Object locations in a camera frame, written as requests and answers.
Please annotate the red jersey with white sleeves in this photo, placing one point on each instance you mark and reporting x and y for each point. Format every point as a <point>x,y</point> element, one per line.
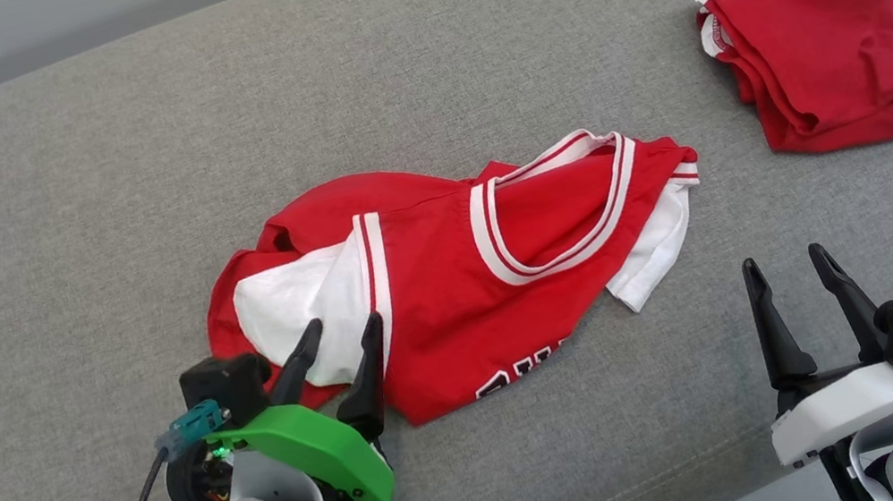
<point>455,303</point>

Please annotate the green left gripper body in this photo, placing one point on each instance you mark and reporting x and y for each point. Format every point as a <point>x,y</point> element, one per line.
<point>316,445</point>

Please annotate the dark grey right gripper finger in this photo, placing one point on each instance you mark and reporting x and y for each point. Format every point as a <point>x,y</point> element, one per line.
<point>781,349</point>
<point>863,326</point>

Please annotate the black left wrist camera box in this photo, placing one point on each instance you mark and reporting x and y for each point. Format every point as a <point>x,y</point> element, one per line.
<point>220,388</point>

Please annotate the grey fabric sofa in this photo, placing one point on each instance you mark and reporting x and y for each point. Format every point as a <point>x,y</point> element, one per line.
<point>86,211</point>

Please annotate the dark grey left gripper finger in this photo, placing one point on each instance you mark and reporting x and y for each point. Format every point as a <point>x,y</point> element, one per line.
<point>298,366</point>
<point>366,391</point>

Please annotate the plain red garment white hem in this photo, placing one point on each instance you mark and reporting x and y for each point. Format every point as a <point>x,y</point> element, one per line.
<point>832,59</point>

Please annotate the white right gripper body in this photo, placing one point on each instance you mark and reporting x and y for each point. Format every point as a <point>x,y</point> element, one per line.
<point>845,410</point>

